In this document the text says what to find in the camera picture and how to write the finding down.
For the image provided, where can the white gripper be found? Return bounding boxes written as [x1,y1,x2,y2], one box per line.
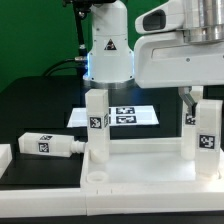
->
[134,0,224,116]

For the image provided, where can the white desk top tray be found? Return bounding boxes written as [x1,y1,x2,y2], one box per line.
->
[80,137,224,192]

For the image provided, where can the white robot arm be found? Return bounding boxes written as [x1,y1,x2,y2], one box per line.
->
[84,0,224,114]

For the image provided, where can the white marker sheet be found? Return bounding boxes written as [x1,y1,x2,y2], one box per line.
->
[67,105,159,128]

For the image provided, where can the white left fence block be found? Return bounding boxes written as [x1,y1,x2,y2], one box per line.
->
[0,144,12,178]

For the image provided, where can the black cables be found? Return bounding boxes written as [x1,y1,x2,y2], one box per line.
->
[41,57,88,78]

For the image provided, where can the white front fence rail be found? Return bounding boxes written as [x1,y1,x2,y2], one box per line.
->
[0,187,224,218]

